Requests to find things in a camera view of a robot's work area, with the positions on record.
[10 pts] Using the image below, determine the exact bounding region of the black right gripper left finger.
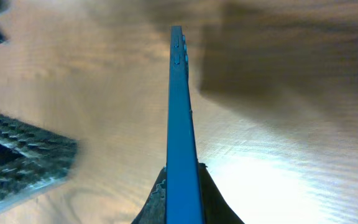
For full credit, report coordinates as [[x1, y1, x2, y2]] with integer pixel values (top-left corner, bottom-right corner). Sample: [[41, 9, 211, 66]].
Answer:
[[132, 167, 167, 224]]

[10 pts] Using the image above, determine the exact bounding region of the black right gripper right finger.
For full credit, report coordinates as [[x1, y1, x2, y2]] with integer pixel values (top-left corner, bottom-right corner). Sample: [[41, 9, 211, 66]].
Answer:
[[198, 163, 244, 224]]

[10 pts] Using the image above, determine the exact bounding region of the blue smartphone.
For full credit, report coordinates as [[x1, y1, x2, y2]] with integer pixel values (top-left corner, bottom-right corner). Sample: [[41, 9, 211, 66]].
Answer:
[[166, 26, 204, 224]]

